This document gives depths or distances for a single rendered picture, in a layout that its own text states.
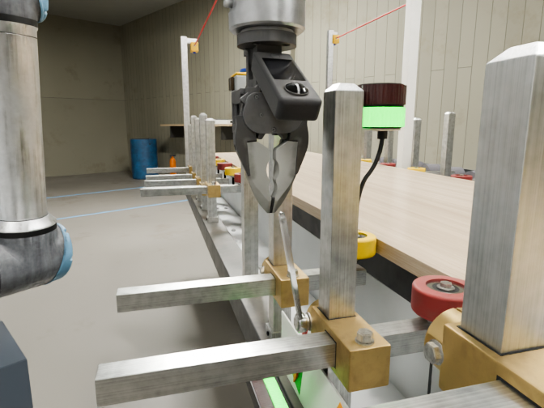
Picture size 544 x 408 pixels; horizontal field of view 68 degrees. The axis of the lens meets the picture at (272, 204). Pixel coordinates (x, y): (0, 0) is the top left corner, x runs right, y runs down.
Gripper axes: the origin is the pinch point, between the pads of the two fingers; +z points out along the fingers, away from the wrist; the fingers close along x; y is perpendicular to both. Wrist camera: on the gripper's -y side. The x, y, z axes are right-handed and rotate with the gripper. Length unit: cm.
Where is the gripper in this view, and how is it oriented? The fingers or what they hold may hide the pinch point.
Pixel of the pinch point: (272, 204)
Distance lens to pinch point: 50.0
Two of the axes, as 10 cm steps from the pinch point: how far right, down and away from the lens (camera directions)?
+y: -2.7, -1.8, 9.5
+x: -9.6, 0.5, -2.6
